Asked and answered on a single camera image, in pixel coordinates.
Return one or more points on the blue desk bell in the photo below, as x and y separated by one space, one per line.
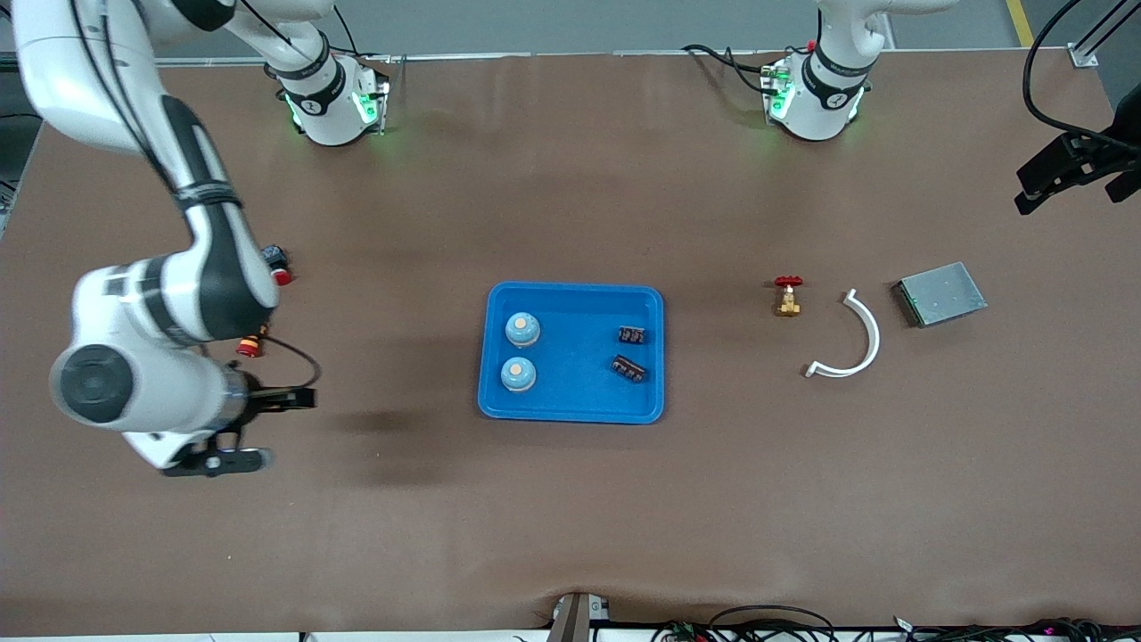
518 374
522 329

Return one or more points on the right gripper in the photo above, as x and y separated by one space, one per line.
257 401

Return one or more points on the grey metal box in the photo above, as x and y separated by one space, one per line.
940 294

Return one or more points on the red yellow emergency button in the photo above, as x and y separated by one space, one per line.
251 346

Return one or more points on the blue plastic tray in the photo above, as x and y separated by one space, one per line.
570 392

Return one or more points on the aluminium frame post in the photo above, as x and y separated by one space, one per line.
1083 55

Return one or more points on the metal table clamp bracket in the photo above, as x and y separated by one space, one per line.
575 620

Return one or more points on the black red push button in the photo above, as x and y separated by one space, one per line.
278 267

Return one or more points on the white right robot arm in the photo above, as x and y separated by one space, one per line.
98 383

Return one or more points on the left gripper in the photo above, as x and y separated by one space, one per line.
1108 150

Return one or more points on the brown table mat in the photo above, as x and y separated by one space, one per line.
570 517

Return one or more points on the white curved plastic bracket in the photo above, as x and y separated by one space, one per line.
869 325

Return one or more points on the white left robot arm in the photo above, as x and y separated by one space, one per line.
820 102

